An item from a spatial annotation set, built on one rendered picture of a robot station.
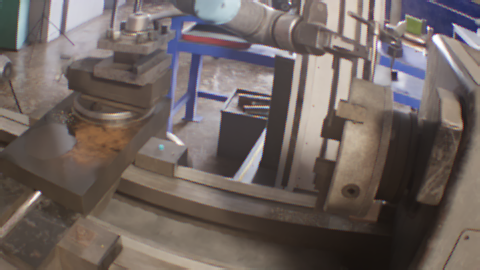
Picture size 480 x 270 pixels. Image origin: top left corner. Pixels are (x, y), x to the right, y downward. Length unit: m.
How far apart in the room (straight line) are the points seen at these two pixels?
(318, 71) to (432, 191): 1.43
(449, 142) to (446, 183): 0.08
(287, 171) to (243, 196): 1.00
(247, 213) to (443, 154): 0.61
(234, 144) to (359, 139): 2.29
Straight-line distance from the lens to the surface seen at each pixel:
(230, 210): 1.16
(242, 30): 1.05
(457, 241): 0.79
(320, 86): 2.09
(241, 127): 3.02
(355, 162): 0.82
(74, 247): 0.93
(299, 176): 2.26
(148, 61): 1.22
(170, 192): 1.20
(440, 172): 0.71
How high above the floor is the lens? 1.49
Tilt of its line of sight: 25 degrees down
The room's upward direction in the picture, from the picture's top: 7 degrees clockwise
